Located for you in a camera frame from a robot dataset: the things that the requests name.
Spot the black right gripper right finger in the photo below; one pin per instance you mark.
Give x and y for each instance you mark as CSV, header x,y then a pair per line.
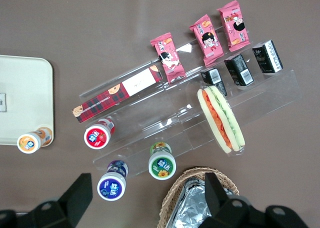
x,y
215,198

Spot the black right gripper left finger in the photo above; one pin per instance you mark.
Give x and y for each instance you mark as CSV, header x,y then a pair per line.
x,y
75,198

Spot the plastic-wrapped sandwich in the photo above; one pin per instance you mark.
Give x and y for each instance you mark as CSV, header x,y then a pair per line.
x,y
220,118

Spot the cream plastic tray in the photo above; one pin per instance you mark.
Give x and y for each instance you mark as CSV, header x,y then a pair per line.
x,y
25,100

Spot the silver foil packet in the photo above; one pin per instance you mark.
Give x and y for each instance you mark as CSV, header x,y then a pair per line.
x,y
192,205

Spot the blue purple gum bottle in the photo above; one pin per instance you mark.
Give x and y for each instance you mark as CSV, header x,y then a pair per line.
x,y
111,186

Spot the woven wicker basket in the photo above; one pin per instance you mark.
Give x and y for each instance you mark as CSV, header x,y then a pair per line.
x,y
175,188

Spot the green sunflower gum bottle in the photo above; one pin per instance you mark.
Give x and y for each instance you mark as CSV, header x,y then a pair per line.
x,y
162,166

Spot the red strawberry gum bottle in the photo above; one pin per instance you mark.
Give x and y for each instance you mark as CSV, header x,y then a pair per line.
x,y
97,137

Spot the orange gum bottle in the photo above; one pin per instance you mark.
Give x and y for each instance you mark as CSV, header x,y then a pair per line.
x,y
28,143

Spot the red plaid cookie box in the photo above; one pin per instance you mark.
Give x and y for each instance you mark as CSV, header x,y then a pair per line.
x,y
112,96

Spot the clear acrylic display riser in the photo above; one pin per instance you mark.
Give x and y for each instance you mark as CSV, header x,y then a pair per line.
x,y
262,95

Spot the small black carton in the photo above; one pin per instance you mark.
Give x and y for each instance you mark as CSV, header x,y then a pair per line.
x,y
268,56
238,69
2,102
212,76

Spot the pink cartoon snack packet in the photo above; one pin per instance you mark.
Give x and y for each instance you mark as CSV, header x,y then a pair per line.
x,y
208,41
168,59
235,25

